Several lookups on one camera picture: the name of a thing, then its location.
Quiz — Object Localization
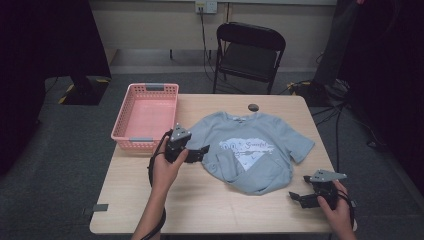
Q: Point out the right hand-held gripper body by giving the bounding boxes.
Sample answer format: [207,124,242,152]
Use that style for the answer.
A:
[309,169,348,210]

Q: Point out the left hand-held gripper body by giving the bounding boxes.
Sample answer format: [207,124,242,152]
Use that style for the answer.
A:
[164,123,193,164]

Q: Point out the light blue t-shirt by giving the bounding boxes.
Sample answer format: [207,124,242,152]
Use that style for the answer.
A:
[185,111,316,196]

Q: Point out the person's right hand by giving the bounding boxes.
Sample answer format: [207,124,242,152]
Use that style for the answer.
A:
[318,180,355,231]

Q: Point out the person's left hand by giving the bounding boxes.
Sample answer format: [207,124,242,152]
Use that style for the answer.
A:
[151,149,190,196]

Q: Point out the pink plastic basket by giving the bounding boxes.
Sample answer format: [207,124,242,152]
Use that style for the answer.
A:
[110,82,180,151]

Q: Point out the black floor equipment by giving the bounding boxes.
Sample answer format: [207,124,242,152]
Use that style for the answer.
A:
[288,79,349,108]

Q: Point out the black stand base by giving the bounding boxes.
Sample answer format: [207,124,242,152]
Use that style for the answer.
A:
[58,75,111,106]

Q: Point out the black folding chair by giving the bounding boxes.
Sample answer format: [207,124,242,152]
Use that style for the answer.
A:
[212,21,287,95]

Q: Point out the dark curtain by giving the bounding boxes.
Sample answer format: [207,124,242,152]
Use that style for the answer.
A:
[336,0,424,194]
[0,0,112,176]

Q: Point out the right hand-held gripper cable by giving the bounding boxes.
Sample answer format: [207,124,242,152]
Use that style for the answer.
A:
[336,189,356,228]

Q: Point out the hand-held gripper cable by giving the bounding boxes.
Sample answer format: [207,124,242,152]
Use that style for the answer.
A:
[336,189,356,228]
[141,129,174,240]

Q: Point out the left hand-held gripper cable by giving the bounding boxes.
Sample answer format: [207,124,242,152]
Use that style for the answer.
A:
[141,129,174,240]

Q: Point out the black floor cables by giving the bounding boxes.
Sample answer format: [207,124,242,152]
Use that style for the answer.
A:
[311,99,389,178]

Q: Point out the black wall outlet cable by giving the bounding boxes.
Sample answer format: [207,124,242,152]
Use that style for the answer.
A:
[199,6,248,94]

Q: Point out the white wall power outlet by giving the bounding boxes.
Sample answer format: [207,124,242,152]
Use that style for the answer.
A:
[195,0,218,15]

